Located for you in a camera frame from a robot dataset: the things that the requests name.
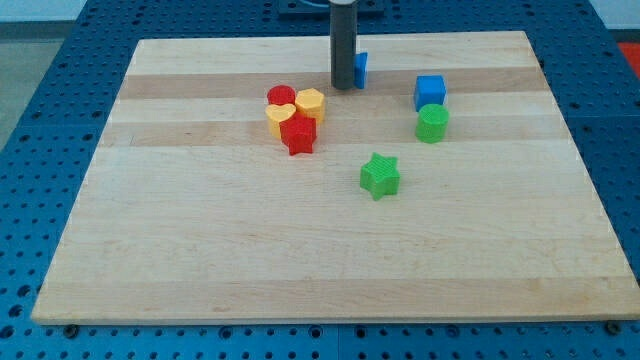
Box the blue triangle block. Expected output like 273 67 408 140
354 52 368 89

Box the red star block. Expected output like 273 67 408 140
279 113 317 156

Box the green star block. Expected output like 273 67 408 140
359 152 401 201

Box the yellow pentagon block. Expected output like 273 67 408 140
295 88 326 124

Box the yellow heart block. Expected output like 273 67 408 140
265 104 297 139

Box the red cylinder block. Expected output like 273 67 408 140
266 84 296 106

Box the green cylinder block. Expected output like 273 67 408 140
415 104 449 144

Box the light wooden board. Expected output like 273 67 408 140
32 31 639 325

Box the blue cube block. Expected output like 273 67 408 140
413 75 447 112

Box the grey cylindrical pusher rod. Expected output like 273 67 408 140
329 0 358 90

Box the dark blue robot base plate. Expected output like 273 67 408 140
273 0 386 19

